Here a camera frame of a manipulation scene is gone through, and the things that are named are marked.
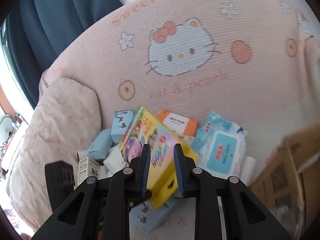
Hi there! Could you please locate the yellow colourful book box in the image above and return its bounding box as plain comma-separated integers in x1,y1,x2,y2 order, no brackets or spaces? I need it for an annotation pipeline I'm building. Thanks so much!
119,106,199,209

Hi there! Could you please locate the white box with cartoon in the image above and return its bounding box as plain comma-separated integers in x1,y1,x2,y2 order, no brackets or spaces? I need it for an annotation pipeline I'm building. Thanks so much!
77,151,100,185

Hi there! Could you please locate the light blue calligraphy box lower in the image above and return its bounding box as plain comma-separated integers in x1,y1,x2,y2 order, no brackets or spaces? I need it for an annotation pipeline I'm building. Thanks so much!
130,197,178,233

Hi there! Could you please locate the light blue calligraphy box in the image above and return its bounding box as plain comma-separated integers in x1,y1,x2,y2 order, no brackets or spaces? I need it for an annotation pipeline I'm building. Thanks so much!
111,110,134,144
130,197,178,233

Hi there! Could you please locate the plain light blue box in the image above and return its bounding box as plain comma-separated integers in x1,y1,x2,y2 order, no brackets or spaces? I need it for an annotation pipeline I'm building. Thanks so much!
87,128,113,161

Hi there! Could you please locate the white small box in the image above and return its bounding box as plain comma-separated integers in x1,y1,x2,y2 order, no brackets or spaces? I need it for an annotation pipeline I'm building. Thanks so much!
103,145,126,175

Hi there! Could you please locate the brown cardboard box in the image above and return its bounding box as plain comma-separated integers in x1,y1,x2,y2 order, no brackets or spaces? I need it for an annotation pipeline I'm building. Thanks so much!
249,122,319,239

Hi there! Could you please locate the pink floral pillow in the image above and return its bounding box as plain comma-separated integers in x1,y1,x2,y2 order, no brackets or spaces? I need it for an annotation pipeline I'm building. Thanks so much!
9,78,101,231

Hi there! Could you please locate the blue wet wipes pack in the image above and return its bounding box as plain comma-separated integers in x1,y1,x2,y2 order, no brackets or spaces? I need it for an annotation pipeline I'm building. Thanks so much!
191,112,247,178

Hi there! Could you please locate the light blue calligraphy box upper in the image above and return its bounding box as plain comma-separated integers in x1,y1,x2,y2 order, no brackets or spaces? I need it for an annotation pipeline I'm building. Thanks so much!
111,110,134,144

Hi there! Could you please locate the orange white box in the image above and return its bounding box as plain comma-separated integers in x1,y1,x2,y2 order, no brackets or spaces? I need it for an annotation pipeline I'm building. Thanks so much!
157,110,198,137

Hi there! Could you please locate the pink cartoon cat bedsheet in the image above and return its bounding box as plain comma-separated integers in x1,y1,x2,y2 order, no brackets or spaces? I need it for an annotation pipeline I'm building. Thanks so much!
40,0,319,174

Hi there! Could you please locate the dark blue curtain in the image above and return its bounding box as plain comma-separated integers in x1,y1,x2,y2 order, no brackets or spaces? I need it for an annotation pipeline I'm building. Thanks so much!
5,0,123,107

